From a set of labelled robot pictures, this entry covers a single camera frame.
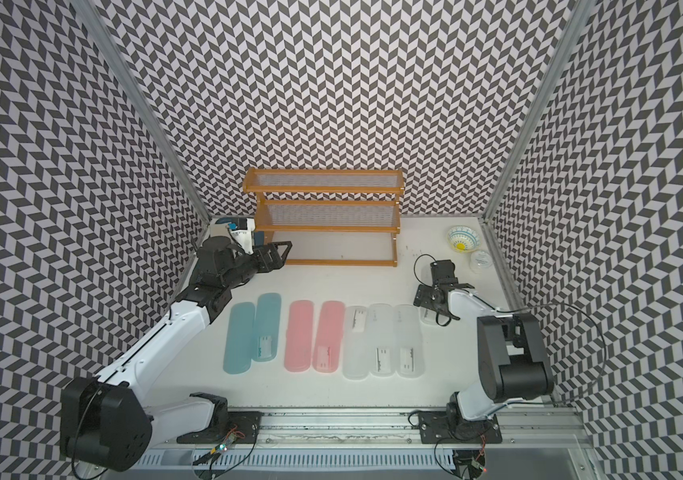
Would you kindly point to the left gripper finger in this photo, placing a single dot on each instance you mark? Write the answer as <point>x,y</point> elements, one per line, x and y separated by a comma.
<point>281,247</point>
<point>278,261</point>

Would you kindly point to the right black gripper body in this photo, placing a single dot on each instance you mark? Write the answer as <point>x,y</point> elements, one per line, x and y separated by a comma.
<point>425,294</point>

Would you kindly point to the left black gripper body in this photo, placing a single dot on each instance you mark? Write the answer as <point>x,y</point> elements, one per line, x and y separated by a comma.
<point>260,263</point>

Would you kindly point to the clear pencil case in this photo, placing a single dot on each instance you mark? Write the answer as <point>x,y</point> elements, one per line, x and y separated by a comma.
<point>428,317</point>
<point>382,339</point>
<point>409,341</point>
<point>355,355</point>

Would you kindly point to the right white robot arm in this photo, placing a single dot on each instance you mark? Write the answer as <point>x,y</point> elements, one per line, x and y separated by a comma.
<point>513,366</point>

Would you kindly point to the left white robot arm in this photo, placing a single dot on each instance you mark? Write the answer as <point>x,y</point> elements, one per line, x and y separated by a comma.
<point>106,421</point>

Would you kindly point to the wooden two-tier shelf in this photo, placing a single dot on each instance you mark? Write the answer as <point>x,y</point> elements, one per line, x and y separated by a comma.
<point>325,204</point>

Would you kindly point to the pink pencil case left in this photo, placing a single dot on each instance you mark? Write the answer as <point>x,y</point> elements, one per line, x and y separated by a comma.
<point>299,339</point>

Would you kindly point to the pink pencil case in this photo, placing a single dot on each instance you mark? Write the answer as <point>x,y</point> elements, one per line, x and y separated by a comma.
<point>299,339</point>
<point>329,337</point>

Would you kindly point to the teal pencil case inner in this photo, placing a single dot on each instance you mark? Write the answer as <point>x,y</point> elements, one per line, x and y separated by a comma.
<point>267,327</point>

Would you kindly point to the teal pencil case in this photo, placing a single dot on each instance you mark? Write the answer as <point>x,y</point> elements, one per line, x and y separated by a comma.
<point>238,351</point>
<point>267,327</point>

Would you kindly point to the teal pencil case outer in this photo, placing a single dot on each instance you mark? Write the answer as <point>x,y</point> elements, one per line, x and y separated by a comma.
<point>238,351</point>

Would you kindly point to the pink pencil case right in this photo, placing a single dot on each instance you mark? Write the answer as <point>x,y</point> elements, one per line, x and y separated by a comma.
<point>329,337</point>

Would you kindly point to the small clear glass cup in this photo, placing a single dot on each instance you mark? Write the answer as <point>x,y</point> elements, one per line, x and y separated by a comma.
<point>481,261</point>

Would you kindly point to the patterned bowl yellow centre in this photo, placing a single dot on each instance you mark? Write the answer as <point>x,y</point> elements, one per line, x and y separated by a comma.
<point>463,239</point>

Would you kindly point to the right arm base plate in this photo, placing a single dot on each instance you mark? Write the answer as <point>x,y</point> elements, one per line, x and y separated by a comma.
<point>435,427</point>

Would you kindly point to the aluminium front rail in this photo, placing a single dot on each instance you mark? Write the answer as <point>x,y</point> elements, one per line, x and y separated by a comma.
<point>538,443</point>

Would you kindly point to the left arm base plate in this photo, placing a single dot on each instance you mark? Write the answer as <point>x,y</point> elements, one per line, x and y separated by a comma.
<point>246,422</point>

